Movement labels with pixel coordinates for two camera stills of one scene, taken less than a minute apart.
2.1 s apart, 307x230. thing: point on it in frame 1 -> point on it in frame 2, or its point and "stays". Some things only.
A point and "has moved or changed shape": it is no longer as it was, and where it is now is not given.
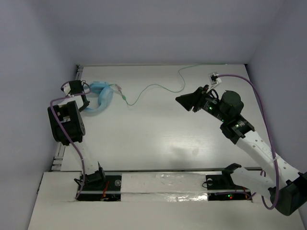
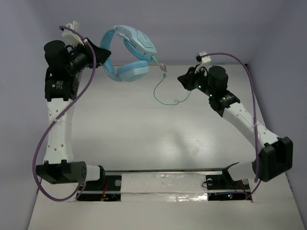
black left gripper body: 84,103 -> 90,52
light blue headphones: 105,97 -> 139,43
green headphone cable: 160,86 has moved or changed shape
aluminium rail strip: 164,169 stays
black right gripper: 194,99 -> 186,79
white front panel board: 152,201 stays
